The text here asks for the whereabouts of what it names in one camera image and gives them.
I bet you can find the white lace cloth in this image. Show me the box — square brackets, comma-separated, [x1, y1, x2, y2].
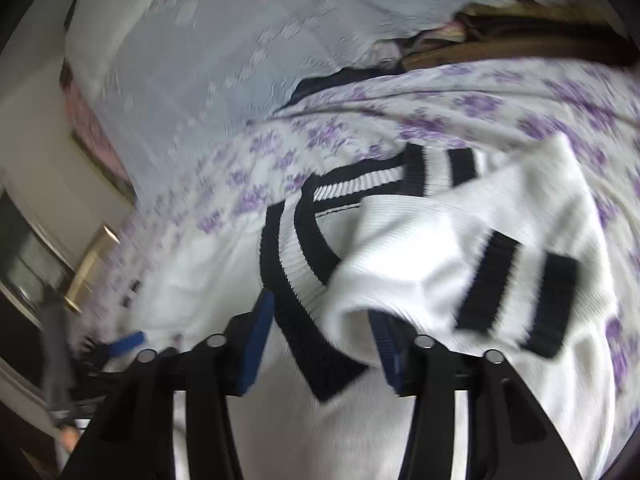
[65, 0, 596, 201]

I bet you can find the dark cloth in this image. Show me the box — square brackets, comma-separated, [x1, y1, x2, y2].
[290, 67, 407, 107]

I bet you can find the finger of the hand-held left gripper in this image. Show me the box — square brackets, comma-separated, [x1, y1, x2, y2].
[85, 330, 148, 366]

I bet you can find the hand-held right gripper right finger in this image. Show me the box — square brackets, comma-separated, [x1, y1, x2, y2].
[369, 310, 583, 480]

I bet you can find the purple floral bedsheet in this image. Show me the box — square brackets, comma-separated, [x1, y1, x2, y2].
[70, 57, 640, 411]

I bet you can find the golden cabinet handle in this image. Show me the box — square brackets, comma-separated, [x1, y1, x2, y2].
[64, 224, 121, 314]

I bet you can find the white sweater with black stripes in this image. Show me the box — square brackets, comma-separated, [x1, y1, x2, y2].
[132, 132, 633, 480]

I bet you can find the pink folded cloth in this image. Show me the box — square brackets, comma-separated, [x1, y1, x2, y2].
[419, 20, 472, 46]

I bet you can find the brown woven mat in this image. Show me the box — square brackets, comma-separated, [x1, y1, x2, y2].
[400, 2, 640, 73]

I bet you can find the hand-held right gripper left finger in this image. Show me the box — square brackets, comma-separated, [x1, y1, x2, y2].
[60, 290, 277, 480]

